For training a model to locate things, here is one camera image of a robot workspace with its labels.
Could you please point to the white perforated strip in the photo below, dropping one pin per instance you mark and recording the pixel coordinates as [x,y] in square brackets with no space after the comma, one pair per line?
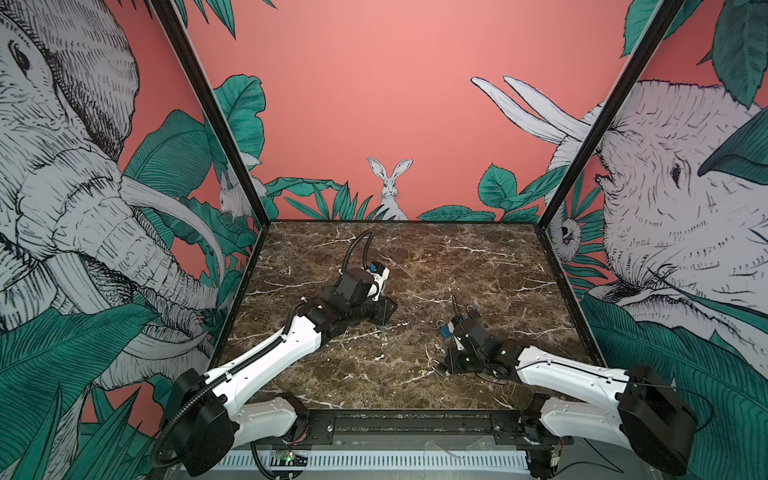
[356,460]

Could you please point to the black corner frame post left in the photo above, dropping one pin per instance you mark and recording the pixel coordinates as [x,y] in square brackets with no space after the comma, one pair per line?
[168,17]

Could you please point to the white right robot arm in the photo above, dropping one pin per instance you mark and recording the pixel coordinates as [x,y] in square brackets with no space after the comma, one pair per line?
[636,409]

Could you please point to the small black padlock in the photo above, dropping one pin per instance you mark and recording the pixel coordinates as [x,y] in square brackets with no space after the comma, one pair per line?
[440,369]

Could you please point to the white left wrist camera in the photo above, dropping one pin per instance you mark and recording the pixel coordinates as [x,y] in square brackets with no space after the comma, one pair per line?
[380,275]

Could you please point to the small green circuit board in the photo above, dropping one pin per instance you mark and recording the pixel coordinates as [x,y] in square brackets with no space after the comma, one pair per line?
[290,460]

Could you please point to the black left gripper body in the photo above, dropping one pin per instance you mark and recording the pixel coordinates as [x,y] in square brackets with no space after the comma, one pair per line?
[374,311]

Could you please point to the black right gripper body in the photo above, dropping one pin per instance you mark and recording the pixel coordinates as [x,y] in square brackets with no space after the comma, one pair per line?
[461,362]

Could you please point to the black corner frame post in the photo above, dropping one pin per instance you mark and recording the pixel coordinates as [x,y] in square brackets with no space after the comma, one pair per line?
[168,17]
[659,23]

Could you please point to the black corner frame post right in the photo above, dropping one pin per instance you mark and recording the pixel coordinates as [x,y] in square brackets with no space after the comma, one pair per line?
[659,23]

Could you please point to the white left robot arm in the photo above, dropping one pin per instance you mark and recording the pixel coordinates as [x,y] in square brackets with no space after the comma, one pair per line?
[207,415]

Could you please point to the blue padlock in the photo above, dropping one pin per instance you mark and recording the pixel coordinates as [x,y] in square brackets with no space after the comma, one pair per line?
[446,331]

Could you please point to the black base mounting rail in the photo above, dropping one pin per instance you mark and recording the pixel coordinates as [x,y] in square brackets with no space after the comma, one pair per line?
[505,426]

